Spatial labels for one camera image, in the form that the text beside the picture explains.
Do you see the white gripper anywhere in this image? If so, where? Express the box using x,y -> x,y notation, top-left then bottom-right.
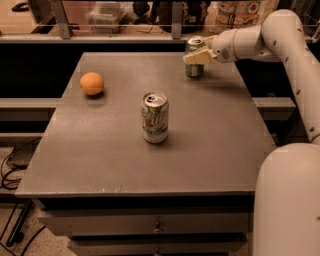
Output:
183,29 -> 237,65

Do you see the green soda can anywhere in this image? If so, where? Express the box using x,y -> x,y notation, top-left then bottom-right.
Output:
185,35 -> 205,78

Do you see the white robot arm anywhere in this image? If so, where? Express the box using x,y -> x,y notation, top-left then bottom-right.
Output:
183,9 -> 320,256

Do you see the white 7up soda can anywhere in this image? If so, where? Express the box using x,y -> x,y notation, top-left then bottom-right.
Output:
141,91 -> 169,144

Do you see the colourful snack bag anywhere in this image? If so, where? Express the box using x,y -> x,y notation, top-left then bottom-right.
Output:
210,0 -> 280,34

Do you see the dark bag on shelf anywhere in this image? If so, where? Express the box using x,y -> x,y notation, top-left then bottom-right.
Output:
151,0 -> 211,33

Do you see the clear plastic container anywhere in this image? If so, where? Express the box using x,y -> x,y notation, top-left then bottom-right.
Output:
86,1 -> 125,33

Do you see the orange fruit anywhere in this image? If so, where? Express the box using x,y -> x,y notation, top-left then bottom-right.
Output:
80,72 -> 104,96

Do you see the metal railing shelf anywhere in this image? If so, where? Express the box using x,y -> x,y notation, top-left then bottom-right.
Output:
0,0 -> 319,43

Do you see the upper grey drawer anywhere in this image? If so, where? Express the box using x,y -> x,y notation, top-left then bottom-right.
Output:
38,208 -> 253,236

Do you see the grey drawer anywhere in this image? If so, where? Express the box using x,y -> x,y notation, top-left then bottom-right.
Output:
38,208 -> 253,236
68,235 -> 247,256

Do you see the lower grey drawer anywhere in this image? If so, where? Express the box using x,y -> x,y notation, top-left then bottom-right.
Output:
68,235 -> 247,256

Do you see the black cables left floor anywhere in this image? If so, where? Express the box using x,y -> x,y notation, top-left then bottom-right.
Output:
0,138 -> 46,256

